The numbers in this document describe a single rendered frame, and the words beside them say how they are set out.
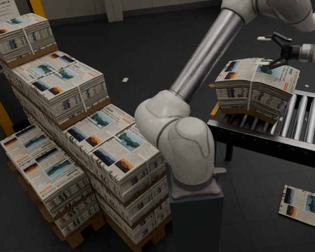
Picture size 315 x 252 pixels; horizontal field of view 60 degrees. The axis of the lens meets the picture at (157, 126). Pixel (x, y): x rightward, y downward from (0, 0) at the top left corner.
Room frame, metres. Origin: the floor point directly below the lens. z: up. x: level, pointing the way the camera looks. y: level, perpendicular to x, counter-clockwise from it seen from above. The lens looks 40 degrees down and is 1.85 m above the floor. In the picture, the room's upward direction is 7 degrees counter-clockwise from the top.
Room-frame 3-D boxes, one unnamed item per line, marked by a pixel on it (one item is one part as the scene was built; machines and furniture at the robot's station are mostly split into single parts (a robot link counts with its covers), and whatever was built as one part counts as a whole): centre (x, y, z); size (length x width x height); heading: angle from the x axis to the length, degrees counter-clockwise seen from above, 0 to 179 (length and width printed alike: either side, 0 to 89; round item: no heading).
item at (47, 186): (1.37, 0.83, 0.30); 0.76 x 0.30 x 0.60; 39
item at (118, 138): (1.42, 0.44, 0.42); 1.17 x 0.39 x 0.83; 39
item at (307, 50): (1.23, -0.79, 1.19); 0.09 x 0.06 x 0.09; 147
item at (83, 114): (1.53, 0.53, 0.86); 0.38 x 0.29 x 0.04; 129
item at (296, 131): (1.20, -0.85, 0.77); 0.47 x 0.05 x 0.05; 147
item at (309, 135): (1.17, -0.90, 0.77); 0.47 x 0.05 x 0.05; 147
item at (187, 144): (0.69, -0.11, 1.17); 0.18 x 0.16 x 0.22; 31
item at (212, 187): (0.68, -0.13, 1.03); 0.22 x 0.18 x 0.06; 89
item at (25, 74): (1.76, 0.71, 0.95); 0.38 x 0.29 x 0.23; 128
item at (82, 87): (1.53, 0.53, 0.95); 0.38 x 0.29 x 0.23; 129
